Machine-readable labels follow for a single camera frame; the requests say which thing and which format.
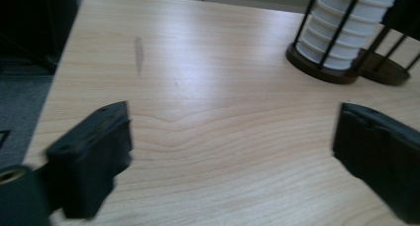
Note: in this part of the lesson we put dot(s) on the stack of white cups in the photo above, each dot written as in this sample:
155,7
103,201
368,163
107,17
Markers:
363,24

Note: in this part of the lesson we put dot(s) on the dark wooden cup holder rack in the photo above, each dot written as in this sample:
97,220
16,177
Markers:
330,74

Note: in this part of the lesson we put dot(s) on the dark cabinet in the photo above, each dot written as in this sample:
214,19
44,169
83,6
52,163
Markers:
33,24

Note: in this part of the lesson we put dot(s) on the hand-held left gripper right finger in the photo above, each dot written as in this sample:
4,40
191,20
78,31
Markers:
379,153

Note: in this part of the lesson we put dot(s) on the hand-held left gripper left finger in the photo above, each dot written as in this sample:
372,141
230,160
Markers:
89,160

